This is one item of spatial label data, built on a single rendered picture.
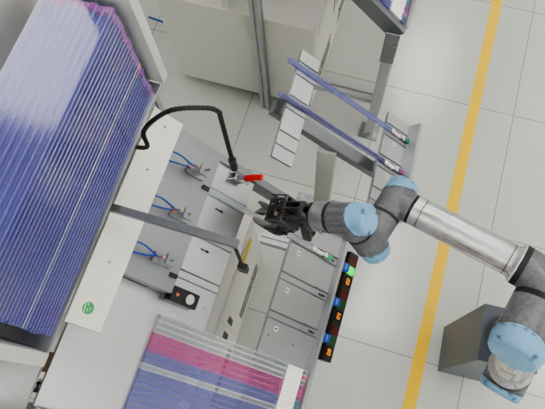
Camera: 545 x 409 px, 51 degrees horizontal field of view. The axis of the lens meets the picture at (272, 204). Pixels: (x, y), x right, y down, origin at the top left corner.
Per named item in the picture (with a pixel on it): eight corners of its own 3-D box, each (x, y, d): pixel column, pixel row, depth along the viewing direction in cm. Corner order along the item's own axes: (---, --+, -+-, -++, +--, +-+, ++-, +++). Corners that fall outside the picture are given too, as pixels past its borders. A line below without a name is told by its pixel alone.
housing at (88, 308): (154, 133, 141) (184, 124, 130) (75, 325, 126) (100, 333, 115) (126, 117, 137) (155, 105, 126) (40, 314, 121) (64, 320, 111)
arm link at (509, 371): (539, 365, 163) (574, 306, 117) (516, 411, 160) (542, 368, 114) (499, 343, 169) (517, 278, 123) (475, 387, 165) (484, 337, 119)
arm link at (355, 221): (373, 245, 128) (357, 224, 123) (333, 242, 136) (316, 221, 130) (384, 216, 132) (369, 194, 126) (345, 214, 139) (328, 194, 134)
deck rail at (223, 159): (335, 233, 179) (349, 233, 174) (333, 239, 178) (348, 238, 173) (145, 118, 139) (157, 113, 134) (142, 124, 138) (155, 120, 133)
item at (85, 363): (243, 185, 157) (255, 183, 153) (157, 432, 136) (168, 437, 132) (143, 124, 138) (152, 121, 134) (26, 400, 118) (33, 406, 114)
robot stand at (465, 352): (488, 337, 231) (542, 316, 180) (482, 382, 226) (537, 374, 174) (444, 326, 234) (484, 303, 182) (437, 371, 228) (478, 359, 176)
